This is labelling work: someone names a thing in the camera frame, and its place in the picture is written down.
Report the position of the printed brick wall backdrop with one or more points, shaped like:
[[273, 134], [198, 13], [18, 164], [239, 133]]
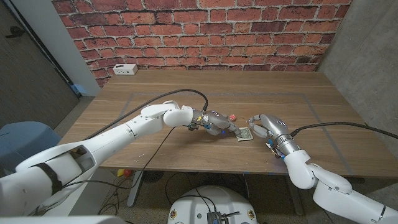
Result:
[[199, 37]]

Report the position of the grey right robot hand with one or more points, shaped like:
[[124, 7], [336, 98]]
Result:
[[273, 124]]

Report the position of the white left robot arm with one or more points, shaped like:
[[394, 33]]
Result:
[[109, 140]]

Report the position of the small red floor toy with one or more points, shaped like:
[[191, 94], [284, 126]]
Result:
[[127, 172]]

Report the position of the small red ball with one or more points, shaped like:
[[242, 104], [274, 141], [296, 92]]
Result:
[[232, 117]]

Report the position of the dark door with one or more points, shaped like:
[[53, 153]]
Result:
[[25, 87]]

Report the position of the black round floor object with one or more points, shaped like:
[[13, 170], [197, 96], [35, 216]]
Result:
[[152, 176]]

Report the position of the grey table leg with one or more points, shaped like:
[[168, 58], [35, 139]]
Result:
[[135, 189], [295, 200]]

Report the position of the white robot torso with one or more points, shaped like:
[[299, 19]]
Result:
[[217, 199]]

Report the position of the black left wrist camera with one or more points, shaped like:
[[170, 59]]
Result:
[[193, 127]]

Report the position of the one dollar bill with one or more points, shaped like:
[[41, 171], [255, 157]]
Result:
[[246, 133]]

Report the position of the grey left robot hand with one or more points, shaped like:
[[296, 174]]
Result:
[[216, 119]]

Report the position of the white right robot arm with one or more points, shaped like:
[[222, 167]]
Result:
[[335, 189]]

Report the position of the small yellow floor toy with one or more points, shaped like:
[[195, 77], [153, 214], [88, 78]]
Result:
[[120, 172]]

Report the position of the black device on torso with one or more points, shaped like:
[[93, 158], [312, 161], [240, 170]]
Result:
[[214, 217]]

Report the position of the white power strip box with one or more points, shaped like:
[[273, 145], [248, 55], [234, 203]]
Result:
[[125, 69]]

